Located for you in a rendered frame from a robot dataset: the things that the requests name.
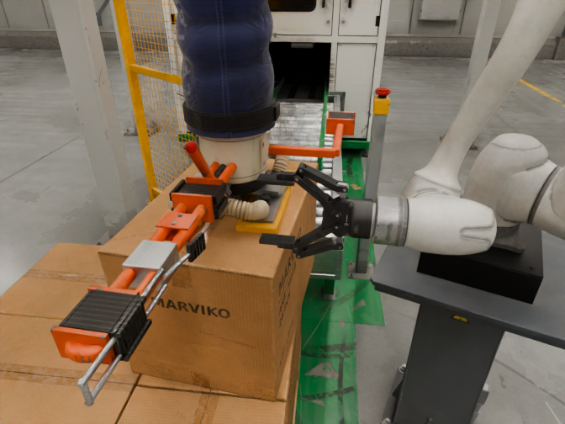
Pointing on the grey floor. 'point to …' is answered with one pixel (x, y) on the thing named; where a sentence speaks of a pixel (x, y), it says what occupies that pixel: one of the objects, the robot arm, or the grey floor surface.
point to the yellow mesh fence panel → (139, 92)
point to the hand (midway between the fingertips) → (265, 209)
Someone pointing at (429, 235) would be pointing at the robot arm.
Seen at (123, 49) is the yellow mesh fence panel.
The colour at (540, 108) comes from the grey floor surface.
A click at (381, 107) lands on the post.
